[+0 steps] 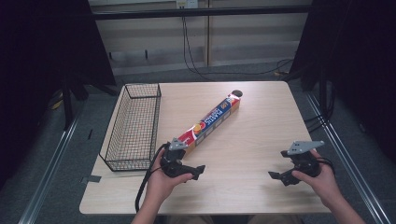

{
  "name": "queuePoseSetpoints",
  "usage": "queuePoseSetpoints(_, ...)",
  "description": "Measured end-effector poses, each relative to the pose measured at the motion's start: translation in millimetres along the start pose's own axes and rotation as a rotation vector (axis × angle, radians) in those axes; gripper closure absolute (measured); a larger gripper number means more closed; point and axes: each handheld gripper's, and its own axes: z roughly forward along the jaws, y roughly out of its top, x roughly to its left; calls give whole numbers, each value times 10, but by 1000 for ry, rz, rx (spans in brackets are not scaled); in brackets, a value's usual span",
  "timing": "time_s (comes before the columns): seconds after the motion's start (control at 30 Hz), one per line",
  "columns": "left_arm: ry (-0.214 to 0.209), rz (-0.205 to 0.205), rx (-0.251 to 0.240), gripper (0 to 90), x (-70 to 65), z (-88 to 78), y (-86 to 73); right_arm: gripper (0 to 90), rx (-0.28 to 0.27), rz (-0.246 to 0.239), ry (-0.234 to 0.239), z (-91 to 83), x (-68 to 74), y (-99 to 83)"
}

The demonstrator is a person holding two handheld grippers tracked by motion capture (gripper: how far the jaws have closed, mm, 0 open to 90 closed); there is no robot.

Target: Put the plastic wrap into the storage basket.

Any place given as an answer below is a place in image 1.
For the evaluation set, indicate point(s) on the person's right hand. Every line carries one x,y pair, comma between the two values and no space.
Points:
325,185

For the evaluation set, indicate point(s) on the grey tape strip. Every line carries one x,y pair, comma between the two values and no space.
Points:
91,179

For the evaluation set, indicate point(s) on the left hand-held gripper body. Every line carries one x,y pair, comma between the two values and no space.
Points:
172,165

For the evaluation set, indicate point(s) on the black horizontal bar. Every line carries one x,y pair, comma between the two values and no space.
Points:
199,12

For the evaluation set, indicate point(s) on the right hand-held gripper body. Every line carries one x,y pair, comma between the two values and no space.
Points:
306,165

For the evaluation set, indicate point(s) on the dark curtain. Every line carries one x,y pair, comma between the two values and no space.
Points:
358,62
43,46

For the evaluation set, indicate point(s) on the black metal stand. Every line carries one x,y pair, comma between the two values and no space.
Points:
67,105

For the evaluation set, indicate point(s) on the long plastic wrap box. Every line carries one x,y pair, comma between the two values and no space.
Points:
211,118

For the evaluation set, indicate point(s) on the metal floor rail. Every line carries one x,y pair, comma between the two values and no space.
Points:
49,171
351,168

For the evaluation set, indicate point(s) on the person's left hand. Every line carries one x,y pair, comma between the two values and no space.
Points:
160,185

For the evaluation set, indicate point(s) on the white wall power outlet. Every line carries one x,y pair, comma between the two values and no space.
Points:
186,3

